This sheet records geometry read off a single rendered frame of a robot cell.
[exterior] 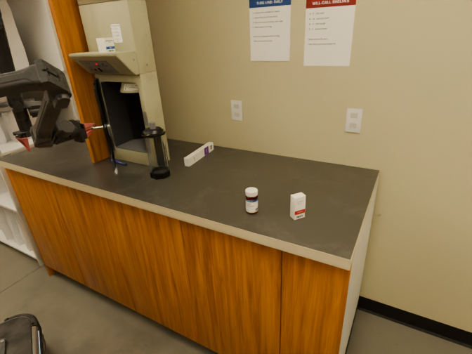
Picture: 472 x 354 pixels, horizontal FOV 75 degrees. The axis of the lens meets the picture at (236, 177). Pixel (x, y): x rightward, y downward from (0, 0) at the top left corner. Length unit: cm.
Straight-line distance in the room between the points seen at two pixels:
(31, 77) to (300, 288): 109
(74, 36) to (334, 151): 140
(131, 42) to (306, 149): 99
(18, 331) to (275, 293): 137
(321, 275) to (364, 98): 83
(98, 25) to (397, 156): 151
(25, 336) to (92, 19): 158
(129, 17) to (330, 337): 152
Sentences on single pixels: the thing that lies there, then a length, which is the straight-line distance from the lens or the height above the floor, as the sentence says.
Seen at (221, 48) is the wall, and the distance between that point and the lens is 178.
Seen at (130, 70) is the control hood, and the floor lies 143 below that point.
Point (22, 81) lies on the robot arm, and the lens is 111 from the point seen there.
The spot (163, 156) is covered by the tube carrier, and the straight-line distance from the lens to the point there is 151.
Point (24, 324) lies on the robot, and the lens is 210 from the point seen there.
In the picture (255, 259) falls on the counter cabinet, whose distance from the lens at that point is 121.
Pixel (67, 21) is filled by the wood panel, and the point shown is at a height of 165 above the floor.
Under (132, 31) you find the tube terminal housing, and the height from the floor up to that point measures 159.
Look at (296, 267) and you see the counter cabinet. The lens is 114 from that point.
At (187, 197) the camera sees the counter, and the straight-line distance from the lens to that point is 134.
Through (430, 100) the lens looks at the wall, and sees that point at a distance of 155.
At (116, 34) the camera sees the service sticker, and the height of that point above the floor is 158.
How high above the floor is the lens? 158
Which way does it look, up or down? 26 degrees down
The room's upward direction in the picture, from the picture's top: 3 degrees counter-clockwise
